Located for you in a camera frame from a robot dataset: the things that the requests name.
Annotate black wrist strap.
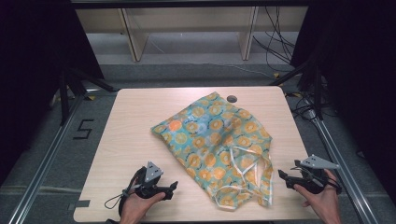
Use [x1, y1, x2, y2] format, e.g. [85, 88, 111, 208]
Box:
[323, 176, 343, 191]

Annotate thin white floor cable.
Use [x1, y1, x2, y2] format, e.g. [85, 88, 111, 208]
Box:
[148, 39, 276, 79]

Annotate grey tape strip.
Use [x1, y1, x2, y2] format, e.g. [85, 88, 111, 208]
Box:
[67, 200, 92, 212]

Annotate bundle of hanging black cables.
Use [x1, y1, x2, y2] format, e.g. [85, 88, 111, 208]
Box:
[251, 6, 297, 65]

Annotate person's left hand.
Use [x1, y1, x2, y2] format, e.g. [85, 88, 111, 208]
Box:
[120, 190, 167, 224]

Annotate person's right hand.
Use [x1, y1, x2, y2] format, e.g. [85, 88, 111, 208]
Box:
[293, 169, 342, 224]

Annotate black floor cables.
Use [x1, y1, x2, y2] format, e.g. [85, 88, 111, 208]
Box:
[284, 88, 339, 120]

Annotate teal bag with orange print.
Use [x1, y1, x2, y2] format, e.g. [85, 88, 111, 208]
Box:
[150, 91, 275, 210]

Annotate light wooden shelf unit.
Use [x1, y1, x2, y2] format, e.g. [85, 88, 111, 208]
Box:
[74, 6, 310, 63]

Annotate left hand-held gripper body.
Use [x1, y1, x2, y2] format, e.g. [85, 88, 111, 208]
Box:
[134, 161, 166, 200]

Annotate black metal stand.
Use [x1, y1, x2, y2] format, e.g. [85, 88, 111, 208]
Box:
[268, 57, 325, 121]
[58, 65, 119, 126]

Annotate aluminium floor rail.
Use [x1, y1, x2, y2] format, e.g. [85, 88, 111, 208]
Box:
[310, 113, 380, 224]
[7, 92, 86, 224]

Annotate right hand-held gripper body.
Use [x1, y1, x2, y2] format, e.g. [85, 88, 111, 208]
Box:
[289, 154, 342, 195]

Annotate black curtain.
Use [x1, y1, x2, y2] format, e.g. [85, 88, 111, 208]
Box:
[289, 0, 396, 197]
[0, 0, 106, 185]

